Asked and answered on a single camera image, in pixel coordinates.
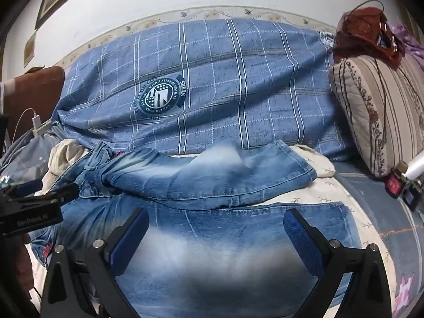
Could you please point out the dark bottle with red label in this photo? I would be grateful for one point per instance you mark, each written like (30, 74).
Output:
(396, 182)

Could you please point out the blue plaid blanket with emblem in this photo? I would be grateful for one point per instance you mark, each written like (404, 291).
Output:
(232, 89)

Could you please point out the blue denim pants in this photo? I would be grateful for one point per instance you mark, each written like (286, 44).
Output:
(205, 179)

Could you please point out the cream leaf print sheet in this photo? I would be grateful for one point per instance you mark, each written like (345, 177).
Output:
(334, 198)

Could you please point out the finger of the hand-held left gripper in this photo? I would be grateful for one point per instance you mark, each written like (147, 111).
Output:
(23, 187)
(61, 192)

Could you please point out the purple cloth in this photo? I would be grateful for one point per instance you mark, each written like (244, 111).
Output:
(410, 39)

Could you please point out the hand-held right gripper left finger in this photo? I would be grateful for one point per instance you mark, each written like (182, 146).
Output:
(130, 238)

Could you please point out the cream floral bed border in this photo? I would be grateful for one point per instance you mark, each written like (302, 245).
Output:
(165, 15)

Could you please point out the blue bed sheet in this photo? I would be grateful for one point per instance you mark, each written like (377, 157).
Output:
(381, 212)

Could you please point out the grey-blue star print cloth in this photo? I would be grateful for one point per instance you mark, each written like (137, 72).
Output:
(26, 159)

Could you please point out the white bottle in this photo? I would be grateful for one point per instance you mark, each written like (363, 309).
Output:
(417, 169)

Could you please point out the red-brown plastic bag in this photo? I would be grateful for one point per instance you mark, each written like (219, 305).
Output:
(361, 26)

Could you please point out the dark blue bottle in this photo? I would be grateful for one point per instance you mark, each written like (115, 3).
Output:
(412, 195)

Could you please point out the striped floral pillow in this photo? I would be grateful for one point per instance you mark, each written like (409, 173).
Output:
(374, 99)

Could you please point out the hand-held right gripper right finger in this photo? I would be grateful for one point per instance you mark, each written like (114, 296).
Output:
(300, 240)

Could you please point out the white charger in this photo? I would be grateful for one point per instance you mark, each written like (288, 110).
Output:
(37, 123)

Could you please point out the small paper wall patch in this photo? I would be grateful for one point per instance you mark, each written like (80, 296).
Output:
(30, 49)

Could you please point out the brown headboard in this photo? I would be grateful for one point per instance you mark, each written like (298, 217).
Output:
(36, 89)

